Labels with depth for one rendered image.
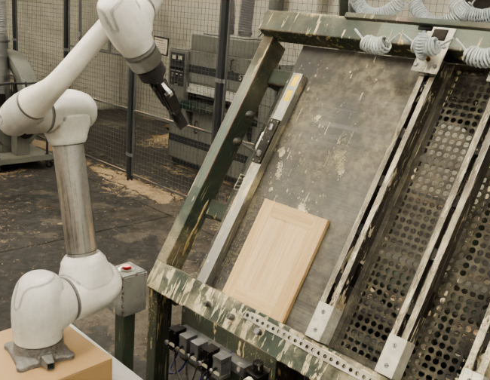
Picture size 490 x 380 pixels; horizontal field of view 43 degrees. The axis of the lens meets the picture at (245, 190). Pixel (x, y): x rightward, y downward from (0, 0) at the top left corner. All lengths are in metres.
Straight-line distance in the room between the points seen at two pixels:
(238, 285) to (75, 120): 0.89
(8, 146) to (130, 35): 6.11
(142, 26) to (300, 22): 1.23
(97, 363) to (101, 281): 0.26
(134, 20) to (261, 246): 1.15
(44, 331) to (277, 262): 0.86
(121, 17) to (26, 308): 0.96
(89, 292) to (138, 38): 0.92
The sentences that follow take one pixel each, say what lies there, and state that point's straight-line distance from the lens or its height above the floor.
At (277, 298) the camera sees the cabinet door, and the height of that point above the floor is 0.95.
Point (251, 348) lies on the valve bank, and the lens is 2.29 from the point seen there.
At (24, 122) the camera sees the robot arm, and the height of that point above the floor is 1.58.
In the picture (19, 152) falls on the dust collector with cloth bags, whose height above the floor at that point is 0.20.
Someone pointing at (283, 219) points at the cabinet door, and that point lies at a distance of 2.39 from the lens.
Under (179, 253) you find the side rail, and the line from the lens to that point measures 2.68.
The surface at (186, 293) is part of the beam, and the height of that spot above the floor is 0.85.
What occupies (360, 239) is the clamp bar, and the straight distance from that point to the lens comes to 2.14.
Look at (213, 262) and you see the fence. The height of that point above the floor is 0.98.
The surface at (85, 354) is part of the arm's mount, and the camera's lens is 2.15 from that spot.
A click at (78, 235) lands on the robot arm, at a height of 1.20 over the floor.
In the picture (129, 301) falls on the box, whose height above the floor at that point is 0.82.
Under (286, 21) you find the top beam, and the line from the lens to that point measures 2.75.
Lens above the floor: 1.95
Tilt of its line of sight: 16 degrees down
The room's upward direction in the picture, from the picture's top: 5 degrees clockwise
